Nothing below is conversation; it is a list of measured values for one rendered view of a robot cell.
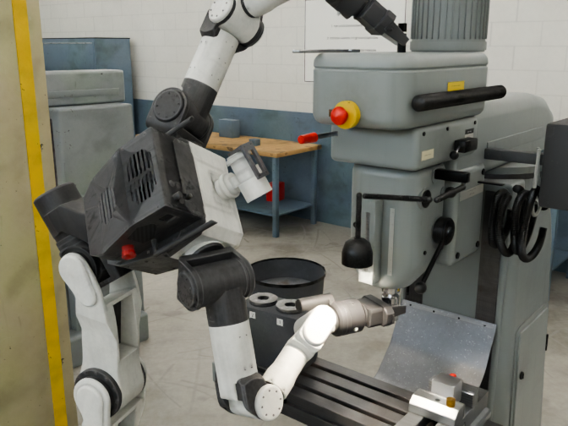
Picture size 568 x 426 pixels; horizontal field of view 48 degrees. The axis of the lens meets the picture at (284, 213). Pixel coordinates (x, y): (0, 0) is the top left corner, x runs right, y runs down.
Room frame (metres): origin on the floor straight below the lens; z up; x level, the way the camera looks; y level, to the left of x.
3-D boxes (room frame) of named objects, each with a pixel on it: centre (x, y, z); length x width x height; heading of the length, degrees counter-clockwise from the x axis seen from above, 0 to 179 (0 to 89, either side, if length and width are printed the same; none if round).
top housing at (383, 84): (1.59, -0.29, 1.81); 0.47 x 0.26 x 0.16; 141
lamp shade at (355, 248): (1.39, -0.17, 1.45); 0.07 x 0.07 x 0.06
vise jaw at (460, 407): (1.42, -0.38, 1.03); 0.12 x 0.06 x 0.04; 52
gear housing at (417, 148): (1.61, -0.31, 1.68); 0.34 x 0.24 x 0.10; 141
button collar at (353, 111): (1.40, -0.14, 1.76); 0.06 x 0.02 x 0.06; 51
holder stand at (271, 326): (1.84, 0.02, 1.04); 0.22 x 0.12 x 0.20; 58
